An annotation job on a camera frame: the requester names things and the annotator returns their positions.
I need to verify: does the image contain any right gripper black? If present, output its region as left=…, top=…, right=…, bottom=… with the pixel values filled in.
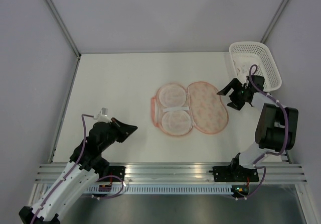
left=217, top=78, right=248, bottom=111

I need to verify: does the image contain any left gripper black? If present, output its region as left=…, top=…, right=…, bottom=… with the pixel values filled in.
left=99, top=118, right=137, bottom=152

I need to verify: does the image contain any white bra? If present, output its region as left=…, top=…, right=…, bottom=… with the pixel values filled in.
left=233, top=53, right=259, bottom=83

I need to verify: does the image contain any white perforated plastic basket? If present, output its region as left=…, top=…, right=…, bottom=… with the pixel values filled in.
left=229, top=41, right=282, bottom=92

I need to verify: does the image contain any floral mesh laundry bag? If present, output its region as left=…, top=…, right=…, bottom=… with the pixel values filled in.
left=150, top=81, right=229, bottom=137

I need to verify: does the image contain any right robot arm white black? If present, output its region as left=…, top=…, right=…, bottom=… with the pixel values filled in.
left=217, top=75, right=298, bottom=181

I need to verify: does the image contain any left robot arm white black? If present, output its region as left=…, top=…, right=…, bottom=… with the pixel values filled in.
left=19, top=118, right=138, bottom=223

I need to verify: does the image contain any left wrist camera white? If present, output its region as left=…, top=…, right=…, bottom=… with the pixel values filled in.
left=93, top=107, right=110, bottom=123

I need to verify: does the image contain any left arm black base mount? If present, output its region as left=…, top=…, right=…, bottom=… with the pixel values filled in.
left=100, top=166, right=126, bottom=184

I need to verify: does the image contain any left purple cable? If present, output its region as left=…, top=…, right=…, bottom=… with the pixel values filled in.
left=29, top=113, right=126, bottom=224

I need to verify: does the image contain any purple cable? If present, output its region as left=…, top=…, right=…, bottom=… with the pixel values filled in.
left=235, top=64, right=289, bottom=201
left=29, top=113, right=126, bottom=224

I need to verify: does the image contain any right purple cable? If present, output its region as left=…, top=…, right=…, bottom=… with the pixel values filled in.
left=235, top=64, right=289, bottom=201

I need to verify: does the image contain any white slotted cable duct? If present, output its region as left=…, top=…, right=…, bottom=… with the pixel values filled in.
left=84, top=184, right=233, bottom=195

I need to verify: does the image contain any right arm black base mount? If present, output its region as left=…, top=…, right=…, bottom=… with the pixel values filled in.
left=209, top=166, right=259, bottom=183

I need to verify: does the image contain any aluminium mounting rail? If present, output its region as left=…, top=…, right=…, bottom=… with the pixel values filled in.
left=35, top=161, right=308, bottom=184

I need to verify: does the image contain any right aluminium frame post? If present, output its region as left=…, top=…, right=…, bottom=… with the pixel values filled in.
left=260, top=0, right=290, bottom=44

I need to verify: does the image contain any aluminium frame post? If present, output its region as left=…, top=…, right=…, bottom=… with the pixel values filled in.
left=43, top=0, right=81, bottom=60
left=260, top=0, right=290, bottom=44

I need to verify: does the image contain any left aluminium frame post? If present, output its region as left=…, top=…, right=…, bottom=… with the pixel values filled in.
left=43, top=0, right=81, bottom=60

